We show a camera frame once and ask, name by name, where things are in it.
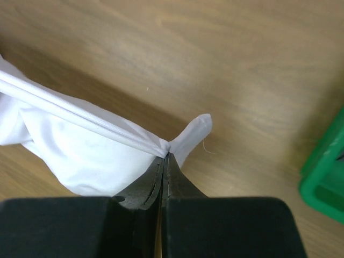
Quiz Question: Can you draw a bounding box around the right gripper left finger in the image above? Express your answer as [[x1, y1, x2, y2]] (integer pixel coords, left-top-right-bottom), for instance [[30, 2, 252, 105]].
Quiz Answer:
[[112, 157, 164, 210]]

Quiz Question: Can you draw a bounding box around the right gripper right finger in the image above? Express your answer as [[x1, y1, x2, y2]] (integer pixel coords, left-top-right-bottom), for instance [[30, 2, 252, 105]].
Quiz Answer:
[[162, 153, 207, 199]]

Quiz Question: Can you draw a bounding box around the white t shirt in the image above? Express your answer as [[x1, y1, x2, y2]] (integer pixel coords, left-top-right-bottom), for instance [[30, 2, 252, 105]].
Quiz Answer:
[[1, 60, 212, 196]]

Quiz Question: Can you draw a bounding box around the green plastic bin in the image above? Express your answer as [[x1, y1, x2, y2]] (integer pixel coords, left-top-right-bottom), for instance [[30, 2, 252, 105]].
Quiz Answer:
[[299, 109, 343, 223]]

